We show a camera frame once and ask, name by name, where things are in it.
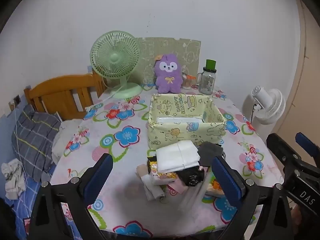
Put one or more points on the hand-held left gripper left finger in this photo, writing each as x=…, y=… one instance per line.
x=98, y=180

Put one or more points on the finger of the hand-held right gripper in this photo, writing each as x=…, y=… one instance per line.
x=283, y=155
x=308, y=147

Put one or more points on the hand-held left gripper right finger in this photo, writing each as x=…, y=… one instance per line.
x=226, y=182

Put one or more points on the green cartoon packet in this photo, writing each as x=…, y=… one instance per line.
x=212, y=187

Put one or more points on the grey cloth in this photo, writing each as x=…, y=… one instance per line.
x=208, y=152

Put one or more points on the black plastic bag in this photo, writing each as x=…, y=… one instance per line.
x=191, y=176

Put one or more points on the pink packet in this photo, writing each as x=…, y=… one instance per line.
x=178, y=188

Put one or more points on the cartoon tissue packet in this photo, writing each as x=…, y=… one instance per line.
x=165, y=177

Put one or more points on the yellow printed storage box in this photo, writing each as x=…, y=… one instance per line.
x=175, y=135

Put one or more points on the floral tablecloth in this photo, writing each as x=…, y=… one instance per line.
x=130, y=187

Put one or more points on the white standing fan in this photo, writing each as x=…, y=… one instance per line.
x=271, y=105

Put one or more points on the white quilt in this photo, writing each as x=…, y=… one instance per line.
x=65, y=135

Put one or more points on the beige wooden door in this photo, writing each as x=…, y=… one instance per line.
x=307, y=80

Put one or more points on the grey plaid pillow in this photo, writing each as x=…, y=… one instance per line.
x=35, y=135

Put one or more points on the blue bed sheet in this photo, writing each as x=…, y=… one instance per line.
x=25, y=210

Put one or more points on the crumpled white cloth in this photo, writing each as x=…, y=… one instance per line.
x=13, y=177

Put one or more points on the glass mug jar green lid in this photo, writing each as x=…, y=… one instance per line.
x=207, y=82

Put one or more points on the cotton swab jar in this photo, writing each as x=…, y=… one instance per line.
x=188, y=82

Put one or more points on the purple plush toy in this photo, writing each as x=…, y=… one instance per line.
x=167, y=80

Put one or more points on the green desk fan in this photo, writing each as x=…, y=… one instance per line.
x=115, y=57

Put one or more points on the printed cardboard board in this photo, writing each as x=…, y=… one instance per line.
x=175, y=50

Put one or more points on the wall socket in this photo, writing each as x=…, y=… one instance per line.
x=17, y=100

